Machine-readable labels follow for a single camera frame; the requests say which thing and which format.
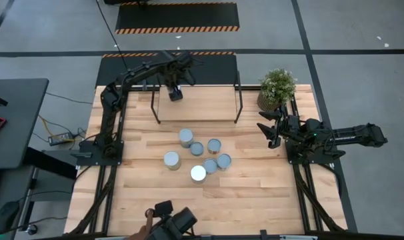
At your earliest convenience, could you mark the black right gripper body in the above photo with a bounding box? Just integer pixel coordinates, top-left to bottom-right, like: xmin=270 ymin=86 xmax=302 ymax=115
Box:
xmin=275 ymin=105 xmax=305 ymax=143

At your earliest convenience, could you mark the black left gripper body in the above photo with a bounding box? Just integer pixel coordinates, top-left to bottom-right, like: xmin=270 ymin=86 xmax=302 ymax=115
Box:
xmin=161 ymin=61 xmax=196 ymax=88

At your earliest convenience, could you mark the tall blue-yellow peas can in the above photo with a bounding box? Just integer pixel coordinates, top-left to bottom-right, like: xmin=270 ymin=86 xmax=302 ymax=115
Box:
xmin=179 ymin=128 xmax=195 ymax=149

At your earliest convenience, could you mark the tall white mixed vegetables can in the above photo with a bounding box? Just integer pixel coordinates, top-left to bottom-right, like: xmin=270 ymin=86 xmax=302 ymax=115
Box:
xmin=216 ymin=153 xmax=233 ymax=172

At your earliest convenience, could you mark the short teal tuna can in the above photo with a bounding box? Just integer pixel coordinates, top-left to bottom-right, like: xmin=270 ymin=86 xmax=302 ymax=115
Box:
xmin=189 ymin=141 xmax=205 ymax=157

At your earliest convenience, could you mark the diced tomatoes can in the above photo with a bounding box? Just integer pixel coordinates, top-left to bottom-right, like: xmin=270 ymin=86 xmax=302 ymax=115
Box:
xmin=207 ymin=138 xmax=223 ymax=155

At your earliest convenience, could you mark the tall green orange can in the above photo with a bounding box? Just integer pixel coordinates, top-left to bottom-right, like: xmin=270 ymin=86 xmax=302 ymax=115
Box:
xmin=163 ymin=151 xmax=182 ymax=171

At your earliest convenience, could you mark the green peas can pink label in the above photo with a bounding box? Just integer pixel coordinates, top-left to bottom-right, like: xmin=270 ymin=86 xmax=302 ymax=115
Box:
xmin=202 ymin=157 xmax=219 ymax=175

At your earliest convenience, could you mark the tall yellowish label can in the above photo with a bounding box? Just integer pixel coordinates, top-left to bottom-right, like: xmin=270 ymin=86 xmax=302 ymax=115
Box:
xmin=190 ymin=165 xmax=207 ymax=185

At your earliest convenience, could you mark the potted plant in ribbed pot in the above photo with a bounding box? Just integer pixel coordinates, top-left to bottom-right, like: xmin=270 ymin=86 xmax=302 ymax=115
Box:
xmin=257 ymin=68 xmax=298 ymax=113

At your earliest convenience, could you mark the black hazard-striped floor mat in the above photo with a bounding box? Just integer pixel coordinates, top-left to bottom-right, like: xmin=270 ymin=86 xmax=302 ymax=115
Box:
xmin=95 ymin=51 xmax=239 ymax=88
xmin=114 ymin=1 xmax=240 ymax=35

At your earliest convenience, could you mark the black power adapter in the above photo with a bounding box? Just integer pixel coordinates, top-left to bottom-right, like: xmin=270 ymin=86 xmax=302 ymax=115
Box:
xmin=48 ymin=132 xmax=75 ymax=147

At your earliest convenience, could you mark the black desk foot bar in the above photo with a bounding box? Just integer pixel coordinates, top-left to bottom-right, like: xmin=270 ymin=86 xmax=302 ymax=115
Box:
xmin=23 ymin=146 xmax=78 ymax=181

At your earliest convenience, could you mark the person's hand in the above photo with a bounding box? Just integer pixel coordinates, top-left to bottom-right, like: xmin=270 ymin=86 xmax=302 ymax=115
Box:
xmin=127 ymin=208 xmax=155 ymax=240

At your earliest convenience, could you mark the black desk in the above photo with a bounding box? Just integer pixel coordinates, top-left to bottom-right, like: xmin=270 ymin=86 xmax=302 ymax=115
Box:
xmin=0 ymin=78 xmax=50 ymax=170

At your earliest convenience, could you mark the black computer mouse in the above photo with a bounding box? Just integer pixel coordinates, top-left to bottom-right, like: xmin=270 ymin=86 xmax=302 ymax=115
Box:
xmin=0 ymin=201 xmax=21 ymax=234

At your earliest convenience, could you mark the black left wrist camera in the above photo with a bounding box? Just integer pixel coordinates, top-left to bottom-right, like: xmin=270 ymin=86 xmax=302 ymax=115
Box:
xmin=175 ymin=51 xmax=195 ymax=67

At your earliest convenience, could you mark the wooden shelf with black frame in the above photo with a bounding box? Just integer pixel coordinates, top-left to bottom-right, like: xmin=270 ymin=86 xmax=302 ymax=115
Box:
xmin=151 ymin=68 xmax=244 ymax=125

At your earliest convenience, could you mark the black hanging cable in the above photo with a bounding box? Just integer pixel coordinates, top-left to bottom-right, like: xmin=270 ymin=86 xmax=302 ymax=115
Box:
xmin=95 ymin=0 xmax=129 ymax=71

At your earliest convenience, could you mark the black camera on mount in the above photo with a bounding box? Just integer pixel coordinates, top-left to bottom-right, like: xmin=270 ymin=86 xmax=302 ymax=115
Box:
xmin=145 ymin=199 xmax=199 ymax=240

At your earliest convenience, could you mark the yellow floor cable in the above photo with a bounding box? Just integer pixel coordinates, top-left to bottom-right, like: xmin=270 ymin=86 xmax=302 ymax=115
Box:
xmin=37 ymin=115 xmax=77 ymax=143

